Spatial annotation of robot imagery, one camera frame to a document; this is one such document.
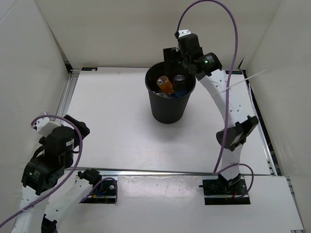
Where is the clear bottle light blue label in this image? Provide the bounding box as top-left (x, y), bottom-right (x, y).
top-left (160, 93), bottom-right (175, 99)

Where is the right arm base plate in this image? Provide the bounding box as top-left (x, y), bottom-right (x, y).
top-left (199, 179), bottom-right (251, 205)

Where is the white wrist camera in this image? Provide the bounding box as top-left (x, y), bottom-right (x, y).
top-left (174, 29), bottom-right (191, 39)
top-left (31, 117), bottom-right (61, 137)

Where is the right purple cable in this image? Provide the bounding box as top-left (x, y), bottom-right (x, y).
top-left (174, 0), bottom-right (255, 199)

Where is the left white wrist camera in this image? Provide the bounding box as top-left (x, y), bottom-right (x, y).
top-left (31, 117), bottom-right (61, 137)

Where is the purple cable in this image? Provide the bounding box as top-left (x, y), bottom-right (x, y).
top-left (0, 115), bottom-right (119, 226)
top-left (174, 0), bottom-right (255, 199)

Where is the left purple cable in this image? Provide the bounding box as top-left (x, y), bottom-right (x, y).
top-left (0, 115), bottom-right (119, 226)

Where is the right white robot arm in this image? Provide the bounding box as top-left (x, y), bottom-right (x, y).
top-left (163, 30), bottom-right (259, 194)

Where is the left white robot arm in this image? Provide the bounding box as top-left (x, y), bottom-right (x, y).
top-left (12, 115), bottom-right (102, 233)

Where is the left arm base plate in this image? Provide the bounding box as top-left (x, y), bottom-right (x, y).
top-left (80, 177), bottom-right (118, 204)

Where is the clear bottle red label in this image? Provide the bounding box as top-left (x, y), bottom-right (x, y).
top-left (152, 91), bottom-right (163, 97)

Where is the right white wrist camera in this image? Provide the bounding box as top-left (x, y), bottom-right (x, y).
top-left (174, 29), bottom-right (191, 39)

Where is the orange juice bottle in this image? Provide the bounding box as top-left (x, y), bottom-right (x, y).
top-left (156, 76), bottom-right (174, 94)

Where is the clear bottle dark blue label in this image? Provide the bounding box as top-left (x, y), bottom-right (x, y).
top-left (173, 74), bottom-right (187, 97)

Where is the black plastic bin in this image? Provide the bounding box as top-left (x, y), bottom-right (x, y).
top-left (145, 62), bottom-right (196, 124)

